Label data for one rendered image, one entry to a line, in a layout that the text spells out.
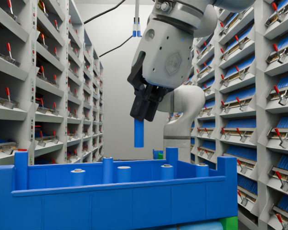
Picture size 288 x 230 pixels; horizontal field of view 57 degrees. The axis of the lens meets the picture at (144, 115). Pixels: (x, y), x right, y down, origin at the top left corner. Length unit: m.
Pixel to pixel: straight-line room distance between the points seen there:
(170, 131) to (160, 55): 0.73
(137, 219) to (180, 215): 0.06
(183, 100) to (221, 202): 0.80
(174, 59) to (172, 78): 0.04
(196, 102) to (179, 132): 0.14
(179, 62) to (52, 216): 0.31
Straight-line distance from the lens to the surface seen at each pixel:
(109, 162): 0.48
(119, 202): 0.33
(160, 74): 0.44
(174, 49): 0.46
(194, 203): 0.37
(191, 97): 1.14
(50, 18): 2.26
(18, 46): 1.48
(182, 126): 1.13
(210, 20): 0.89
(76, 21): 2.91
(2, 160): 1.20
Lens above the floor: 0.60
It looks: 3 degrees up
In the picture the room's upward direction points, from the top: straight up
